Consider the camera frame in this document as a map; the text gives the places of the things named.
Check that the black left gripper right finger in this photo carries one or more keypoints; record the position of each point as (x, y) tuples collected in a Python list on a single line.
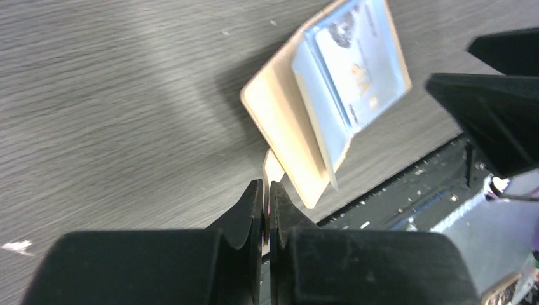
[(311, 265)]

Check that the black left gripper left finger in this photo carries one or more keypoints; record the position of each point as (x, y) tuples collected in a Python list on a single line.
[(220, 264)]

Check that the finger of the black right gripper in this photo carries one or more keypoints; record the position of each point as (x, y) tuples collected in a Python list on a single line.
[(498, 113), (513, 53)]

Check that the white gold lettered card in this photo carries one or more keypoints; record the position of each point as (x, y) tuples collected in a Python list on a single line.
[(359, 56)]

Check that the beige card holder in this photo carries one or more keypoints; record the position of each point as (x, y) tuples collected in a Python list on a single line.
[(291, 101)]

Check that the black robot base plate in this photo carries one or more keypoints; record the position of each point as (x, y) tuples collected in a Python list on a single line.
[(423, 193)]

